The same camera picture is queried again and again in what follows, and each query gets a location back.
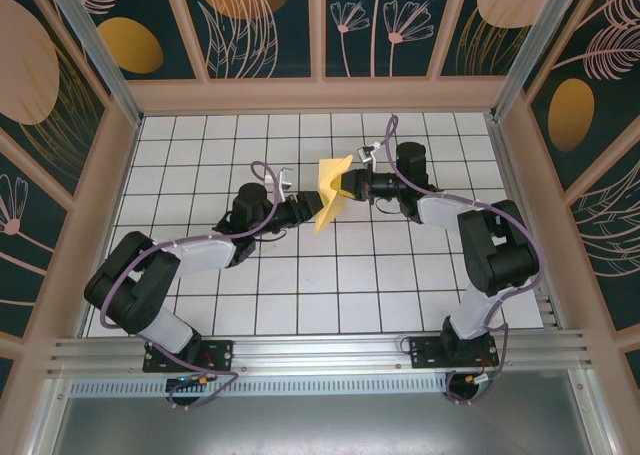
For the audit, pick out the yellow cloth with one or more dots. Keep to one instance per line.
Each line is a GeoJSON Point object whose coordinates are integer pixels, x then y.
{"type": "Point", "coordinates": [331, 177]}

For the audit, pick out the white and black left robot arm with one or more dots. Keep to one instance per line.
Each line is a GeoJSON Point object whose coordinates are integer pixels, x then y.
{"type": "Point", "coordinates": [200, 255]}

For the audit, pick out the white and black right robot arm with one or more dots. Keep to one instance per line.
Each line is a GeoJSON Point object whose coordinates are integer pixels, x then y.
{"type": "Point", "coordinates": [475, 310]}

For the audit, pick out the grey sheet metal panel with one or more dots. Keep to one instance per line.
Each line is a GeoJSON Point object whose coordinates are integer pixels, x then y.
{"type": "Point", "coordinates": [320, 425]}

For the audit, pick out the aluminium side rail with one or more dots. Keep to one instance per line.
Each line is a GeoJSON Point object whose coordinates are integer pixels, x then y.
{"type": "Point", "coordinates": [523, 225]}

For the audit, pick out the long aluminium base rail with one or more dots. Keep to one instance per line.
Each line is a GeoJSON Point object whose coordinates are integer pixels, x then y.
{"type": "Point", "coordinates": [320, 352]}

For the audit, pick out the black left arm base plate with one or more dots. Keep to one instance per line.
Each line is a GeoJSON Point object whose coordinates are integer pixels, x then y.
{"type": "Point", "coordinates": [220, 355]}

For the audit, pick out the aluminium corner post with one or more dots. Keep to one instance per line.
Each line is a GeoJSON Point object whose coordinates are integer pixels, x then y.
{"type": "Point", "coordinates": [536, 50]}
{"type": "Point", "coordinates": [97, 50]}

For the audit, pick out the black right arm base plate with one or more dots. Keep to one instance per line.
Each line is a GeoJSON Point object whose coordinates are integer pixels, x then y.
{"type": "Point", "coordinates": [425, 355]}

